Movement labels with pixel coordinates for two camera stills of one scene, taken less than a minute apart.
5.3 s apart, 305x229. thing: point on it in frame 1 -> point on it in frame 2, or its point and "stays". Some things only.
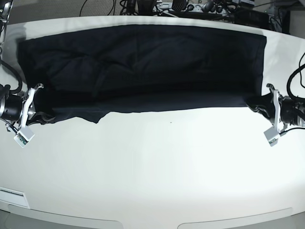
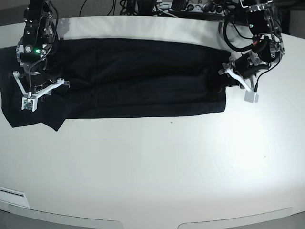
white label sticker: (13, 196) stays
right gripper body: (277, 109) -> (244, 67)
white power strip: (177, 7) stays
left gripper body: (28, 112) -> (33, 84)
